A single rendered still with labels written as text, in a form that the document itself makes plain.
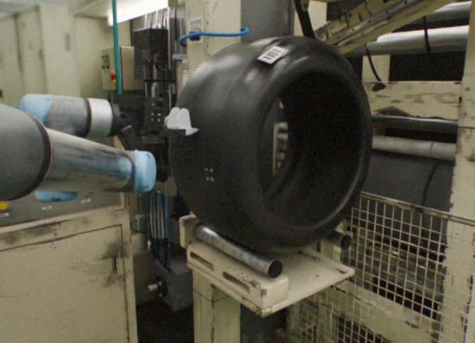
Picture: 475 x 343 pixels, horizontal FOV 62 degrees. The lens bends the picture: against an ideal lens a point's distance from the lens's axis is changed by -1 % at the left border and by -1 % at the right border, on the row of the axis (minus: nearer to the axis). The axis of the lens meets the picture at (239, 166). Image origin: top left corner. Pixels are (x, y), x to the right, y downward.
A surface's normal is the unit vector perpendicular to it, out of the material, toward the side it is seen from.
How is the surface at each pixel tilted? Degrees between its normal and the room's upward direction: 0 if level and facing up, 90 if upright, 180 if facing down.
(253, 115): 85
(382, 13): 90
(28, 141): 79
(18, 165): 102
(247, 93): 65
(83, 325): 91
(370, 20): 90
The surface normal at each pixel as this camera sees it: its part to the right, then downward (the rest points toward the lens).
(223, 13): 0.62, 0.16
